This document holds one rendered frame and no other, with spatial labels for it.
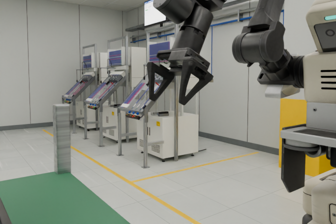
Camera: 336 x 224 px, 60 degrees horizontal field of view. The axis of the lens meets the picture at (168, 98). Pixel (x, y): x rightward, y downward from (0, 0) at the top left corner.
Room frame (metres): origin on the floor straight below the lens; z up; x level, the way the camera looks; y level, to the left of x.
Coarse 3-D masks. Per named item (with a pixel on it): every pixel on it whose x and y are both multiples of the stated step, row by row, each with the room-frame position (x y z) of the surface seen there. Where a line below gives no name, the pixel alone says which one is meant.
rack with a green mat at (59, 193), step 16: (64, 112) 0.63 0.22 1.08; (64, 128) 0.63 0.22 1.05; (64, 144) 0.63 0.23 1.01; (64, 160) 0.63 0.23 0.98; (32, 176) 0.60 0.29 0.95; (48, 176) 0.60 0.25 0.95; (64, 176) 0.60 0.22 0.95; (0, 192) 0.52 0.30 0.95; (16, 192) 0.52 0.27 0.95; (32, 192) 0.52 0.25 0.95; (48, 192) 0.52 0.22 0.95; (64, 192) 0.52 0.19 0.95; (80, 192) 0.52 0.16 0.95; (16, 208) 0.45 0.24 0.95; (32, 208) 0.45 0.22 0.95; (48, 208) 0.45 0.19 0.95; (64, 208) 0.45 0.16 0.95; (80, 208) 0.45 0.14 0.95; (96, 208) 0.45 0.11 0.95; (112, 208) 0.45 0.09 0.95
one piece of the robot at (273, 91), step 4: (268, 84) 0.82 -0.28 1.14; (272, 84) 0.81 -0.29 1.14; (276, 84) 0.80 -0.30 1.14; (268, 88) 0.81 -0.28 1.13; (272, 88) 0.80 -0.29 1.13; (276, 88) 0.79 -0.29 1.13; (280, 88) 0.78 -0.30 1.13; (264, 92) 0.81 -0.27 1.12; (268, 92) 0.80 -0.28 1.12; (272, 92) 0.79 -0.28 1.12; (276, 92) 0.78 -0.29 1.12; (280, 92) 0.77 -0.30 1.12; (296, 92) 0.82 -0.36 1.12; (268, 96) 0.80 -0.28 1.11; (272, 96) 0.79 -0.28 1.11; (276, 96) 0.78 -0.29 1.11; (280, 96) 0.77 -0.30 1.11; (284, 96) 0.78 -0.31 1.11
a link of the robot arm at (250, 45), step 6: (246, 36) 0.73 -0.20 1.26; (252, 36) 0.72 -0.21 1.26; (258, 36) 0.70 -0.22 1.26; (246, 42) 0.72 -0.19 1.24; (252, 42) 0.71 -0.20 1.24; (258, 42) 0.69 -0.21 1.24; (246, 48) 0.72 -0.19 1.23; (252, 48) 0.71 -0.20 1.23; (258, 48) 0.69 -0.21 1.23; (246, 54) 0.73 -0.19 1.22; (252, 54) 0.71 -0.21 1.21; (258, 54) 0.70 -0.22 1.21; (246, 60) 0.74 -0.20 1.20; (252, 60) 0.73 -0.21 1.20; (258, 60) 0.72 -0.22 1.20; (264, 60) 0.71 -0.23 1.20
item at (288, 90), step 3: (297, 54) 0.82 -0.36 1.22; (282, 87) 0.78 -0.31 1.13; (285, 87) 0.77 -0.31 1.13; (288, 87) 0.77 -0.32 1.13; (291, 87) 0.77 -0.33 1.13; (294, 87) 0.77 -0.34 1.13; (282, 90) 0.77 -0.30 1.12; (285, 90) 0.77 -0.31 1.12; (288, 90) 0.77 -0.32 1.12; (291, 90) 0.78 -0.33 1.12; (294, 90) 0.79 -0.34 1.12; (285, 93) 0.78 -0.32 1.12; (288, 93) 0.78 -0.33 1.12; (291, 93) 0.79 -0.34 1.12
